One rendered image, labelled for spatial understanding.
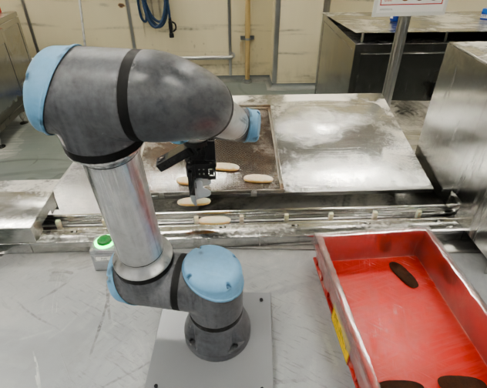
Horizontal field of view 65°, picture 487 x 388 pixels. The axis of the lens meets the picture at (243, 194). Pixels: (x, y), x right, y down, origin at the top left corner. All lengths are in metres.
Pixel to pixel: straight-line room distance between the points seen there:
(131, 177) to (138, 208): 0.06
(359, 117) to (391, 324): 0.90
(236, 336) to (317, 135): 0.90
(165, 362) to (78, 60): 0.64
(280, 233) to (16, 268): 0.75
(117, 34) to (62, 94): 4.40
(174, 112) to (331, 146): 1.06
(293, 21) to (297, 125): 2.99
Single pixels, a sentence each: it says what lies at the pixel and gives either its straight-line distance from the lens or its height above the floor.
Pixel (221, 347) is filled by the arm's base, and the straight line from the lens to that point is 0.87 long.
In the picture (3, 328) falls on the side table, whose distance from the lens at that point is 1.13.
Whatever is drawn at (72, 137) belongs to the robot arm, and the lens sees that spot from 0.54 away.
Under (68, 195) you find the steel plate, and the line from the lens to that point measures 1.49.
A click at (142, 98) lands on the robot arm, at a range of 0.47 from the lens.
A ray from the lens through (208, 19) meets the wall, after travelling 4.72.
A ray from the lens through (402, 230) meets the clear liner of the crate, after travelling 1.14.
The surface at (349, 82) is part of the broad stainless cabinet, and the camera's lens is 2.86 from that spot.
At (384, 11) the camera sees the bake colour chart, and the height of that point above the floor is 1.30.
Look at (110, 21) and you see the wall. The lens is 4.89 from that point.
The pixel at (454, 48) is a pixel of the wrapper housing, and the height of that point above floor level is 1.29.
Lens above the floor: 1.62
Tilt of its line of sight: 36 degrees down
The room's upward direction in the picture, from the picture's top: straight up
